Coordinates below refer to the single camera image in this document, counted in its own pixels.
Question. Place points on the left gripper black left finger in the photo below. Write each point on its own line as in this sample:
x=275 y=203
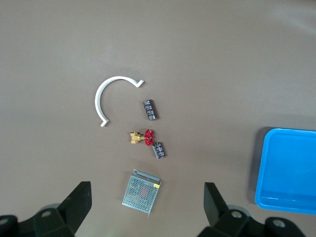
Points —
x=74 y=205

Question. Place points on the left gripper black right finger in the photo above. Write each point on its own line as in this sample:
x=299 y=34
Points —
x=214 y=205

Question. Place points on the black cylindrical capacitor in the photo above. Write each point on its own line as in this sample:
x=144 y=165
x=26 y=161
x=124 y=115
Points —
x=150 y=109
x=159 y=150

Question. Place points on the metal mesh power supply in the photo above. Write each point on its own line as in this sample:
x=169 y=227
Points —
x=140 y=192

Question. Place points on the blue plastic tray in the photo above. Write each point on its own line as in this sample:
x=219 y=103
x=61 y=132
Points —
x=291 y=168

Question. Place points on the brass valve red handwheel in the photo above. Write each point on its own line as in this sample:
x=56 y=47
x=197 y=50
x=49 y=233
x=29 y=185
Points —
x=148 y=137

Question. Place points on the brown table cover mat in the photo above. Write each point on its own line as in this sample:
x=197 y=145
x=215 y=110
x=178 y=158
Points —
x=197 y=49

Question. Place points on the white curved plastic bracket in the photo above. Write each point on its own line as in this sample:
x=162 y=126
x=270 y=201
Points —
x=98 y=98

